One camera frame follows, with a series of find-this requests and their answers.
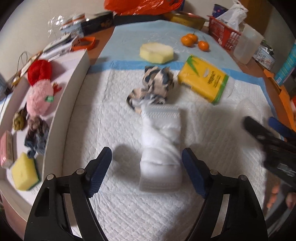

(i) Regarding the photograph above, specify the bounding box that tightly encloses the white plastic bag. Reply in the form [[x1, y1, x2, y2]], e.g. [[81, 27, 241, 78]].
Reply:
[[215, 2, 248, 30]]

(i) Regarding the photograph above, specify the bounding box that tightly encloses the person's right hand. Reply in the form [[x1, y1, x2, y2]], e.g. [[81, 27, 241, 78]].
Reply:
[[266, 184, 294, 209]]

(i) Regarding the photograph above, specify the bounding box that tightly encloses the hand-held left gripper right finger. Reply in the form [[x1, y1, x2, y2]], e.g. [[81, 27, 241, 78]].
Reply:
[[182, 148, 269, 241]]

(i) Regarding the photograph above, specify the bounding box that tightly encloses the yellow tissue pack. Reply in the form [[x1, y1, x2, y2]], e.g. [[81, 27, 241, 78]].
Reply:
[[177, 55, 229, 105]]

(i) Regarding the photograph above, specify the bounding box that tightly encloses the white cardboard box tray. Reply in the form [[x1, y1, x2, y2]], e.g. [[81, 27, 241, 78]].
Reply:
[[0, 47, 90, 217]]

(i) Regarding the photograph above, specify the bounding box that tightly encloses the white quilted pad blue border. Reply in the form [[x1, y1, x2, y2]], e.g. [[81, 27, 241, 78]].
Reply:
[[62, 60, 281, 241]]

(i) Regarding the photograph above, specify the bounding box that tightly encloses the thick pale yellow sponge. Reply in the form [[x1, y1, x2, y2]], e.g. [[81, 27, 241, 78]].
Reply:
[[139, 42, 174, 65]]

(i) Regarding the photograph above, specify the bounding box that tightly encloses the red plastic basket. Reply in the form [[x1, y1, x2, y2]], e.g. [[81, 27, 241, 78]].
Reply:
[[207, 16, 242, 50]]

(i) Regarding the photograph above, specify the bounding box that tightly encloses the red plastic bag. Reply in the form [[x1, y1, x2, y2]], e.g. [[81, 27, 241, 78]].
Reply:
[[104, 0, 185, 15]]

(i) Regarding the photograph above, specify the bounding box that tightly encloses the orange plastic object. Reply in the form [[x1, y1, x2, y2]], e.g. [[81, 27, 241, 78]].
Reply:
[[72, 36, 96, 52]]

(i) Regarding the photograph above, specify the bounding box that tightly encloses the clear plastic jug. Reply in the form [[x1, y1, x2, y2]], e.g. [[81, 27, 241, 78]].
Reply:
[[233, 23, 264, 65]]

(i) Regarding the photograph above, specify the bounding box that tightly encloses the clear plastic wrap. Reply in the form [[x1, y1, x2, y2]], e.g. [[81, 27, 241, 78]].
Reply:
[[46, 14, 66, 35]]

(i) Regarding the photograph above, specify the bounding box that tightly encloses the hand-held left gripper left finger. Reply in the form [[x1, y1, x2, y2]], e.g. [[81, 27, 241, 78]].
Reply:
[[24, 146, 112, 241]]

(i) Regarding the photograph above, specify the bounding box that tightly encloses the dark printed round tin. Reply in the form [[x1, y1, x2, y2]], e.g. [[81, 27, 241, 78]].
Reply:
[[81, 11, 114, 36]]

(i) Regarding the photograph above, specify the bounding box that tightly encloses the white foam sheet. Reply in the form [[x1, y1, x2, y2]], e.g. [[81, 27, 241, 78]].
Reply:
[[217, 77, 236, 102]]

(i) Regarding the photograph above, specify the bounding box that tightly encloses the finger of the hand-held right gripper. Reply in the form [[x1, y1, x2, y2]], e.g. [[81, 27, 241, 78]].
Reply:
[[268, 116, 296, 142], [243, 116, 281, 145]]

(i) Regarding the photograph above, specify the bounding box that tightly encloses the brown knotted cloth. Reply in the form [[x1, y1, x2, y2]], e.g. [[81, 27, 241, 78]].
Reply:
[[13, 108, 29, 131]]

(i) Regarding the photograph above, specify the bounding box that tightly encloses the pink tissue pack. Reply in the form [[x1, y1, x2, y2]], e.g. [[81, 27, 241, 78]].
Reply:
[[0, 130, 14, 168]]

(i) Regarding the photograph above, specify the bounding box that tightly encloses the light blue pad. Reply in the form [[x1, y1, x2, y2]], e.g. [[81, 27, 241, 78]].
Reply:
[[99, 20, 243, 70]]

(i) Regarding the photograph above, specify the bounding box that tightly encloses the white towel roll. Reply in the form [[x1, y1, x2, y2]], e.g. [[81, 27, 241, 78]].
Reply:
[[139, 104, 184, 193]]

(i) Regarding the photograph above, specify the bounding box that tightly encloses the brown and blue knitted cloth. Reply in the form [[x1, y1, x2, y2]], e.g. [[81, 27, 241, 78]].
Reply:
[[24, 116, 50, 158]]

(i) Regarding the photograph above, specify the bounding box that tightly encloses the teal box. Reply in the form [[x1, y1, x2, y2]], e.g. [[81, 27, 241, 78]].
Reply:
[[274, 43, 296, 85]]

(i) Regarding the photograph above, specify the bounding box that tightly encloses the leopard print cloth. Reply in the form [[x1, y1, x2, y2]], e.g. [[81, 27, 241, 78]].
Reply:
[[126, 65, 174, 114]]

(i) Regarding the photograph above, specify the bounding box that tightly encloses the red plush ball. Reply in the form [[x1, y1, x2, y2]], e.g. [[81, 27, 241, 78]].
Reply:
[[27, 59, 52, 86]]

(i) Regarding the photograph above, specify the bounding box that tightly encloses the pink plush toy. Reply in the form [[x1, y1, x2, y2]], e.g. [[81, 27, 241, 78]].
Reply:
[[26, 79, 62, 116]]

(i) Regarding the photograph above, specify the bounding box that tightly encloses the yellow scouring sponge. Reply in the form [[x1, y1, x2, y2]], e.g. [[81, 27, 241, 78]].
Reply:
[[11, 152, 40, 192]]

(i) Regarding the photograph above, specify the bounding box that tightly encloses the printed cookie tin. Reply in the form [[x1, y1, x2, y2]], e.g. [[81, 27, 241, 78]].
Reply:
[[253, 44, 277, 70]]

